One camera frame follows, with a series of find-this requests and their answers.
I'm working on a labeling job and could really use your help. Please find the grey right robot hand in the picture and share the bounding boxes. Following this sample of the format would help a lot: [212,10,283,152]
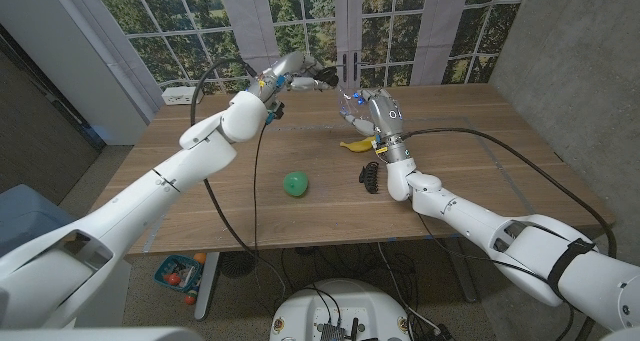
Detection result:
[339,87,414,164]

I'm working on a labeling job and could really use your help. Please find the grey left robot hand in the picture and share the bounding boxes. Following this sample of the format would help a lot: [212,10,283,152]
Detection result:
[248,50,340,100]

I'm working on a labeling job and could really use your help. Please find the clear spray bottle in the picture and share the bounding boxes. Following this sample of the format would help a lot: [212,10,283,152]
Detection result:
[339,88,374,132]

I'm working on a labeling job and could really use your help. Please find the yellow toy banana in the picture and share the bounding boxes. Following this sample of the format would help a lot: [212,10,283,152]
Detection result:
[339,135,377,154]

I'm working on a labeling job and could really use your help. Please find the green ball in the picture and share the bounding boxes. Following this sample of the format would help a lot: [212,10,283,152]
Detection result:
[282,170,310,198]

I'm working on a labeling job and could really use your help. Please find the printed window backdrop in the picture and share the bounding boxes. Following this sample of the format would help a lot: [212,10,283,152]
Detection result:
[44,0,531,95]

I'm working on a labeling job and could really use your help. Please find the black hair claw clip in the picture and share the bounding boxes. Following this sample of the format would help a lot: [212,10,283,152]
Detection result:
[358,161,381,195]

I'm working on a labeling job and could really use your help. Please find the white power strip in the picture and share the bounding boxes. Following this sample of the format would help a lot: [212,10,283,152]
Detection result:
[161,85,204,106]

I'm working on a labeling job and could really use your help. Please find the grey table leg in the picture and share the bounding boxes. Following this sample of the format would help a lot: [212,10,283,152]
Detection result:
[444,235,481,303]

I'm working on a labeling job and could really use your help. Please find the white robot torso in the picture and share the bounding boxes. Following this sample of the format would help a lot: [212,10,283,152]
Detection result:
[268,278,415,341]

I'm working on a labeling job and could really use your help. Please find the black round fan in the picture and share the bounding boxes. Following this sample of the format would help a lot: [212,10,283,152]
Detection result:
[219,250,260,280]

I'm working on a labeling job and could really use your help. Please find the white table leg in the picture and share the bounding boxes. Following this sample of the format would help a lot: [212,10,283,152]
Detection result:
[193,250,221,322]

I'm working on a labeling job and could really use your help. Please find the teal basket of toys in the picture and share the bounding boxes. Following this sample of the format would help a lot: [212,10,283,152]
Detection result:
[153,252,207,306]

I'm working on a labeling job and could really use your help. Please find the blue plastic bin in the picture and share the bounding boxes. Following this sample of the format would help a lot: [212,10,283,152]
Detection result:
[0,183,71,257]

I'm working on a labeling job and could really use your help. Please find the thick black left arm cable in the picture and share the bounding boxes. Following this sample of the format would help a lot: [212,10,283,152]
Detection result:
[189,57,290,302]

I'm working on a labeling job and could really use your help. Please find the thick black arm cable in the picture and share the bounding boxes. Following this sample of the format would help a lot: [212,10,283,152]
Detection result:
[399,127,618,341]
[189,57,290,302]

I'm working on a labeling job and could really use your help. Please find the thin black right wrist wire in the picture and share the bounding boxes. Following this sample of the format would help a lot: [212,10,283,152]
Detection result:
[415,213,551,282]

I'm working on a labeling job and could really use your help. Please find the thin black wrist wire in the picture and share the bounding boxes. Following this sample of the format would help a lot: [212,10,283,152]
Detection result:
[415,213,551,282]
[252,123,269,255]

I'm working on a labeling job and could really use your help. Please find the thin black left wrist wire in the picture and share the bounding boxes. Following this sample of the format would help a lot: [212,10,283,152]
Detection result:
[252,123,269,255]

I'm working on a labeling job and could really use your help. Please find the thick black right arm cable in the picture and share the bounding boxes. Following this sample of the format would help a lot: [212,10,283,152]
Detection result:
[399,127,618,341]

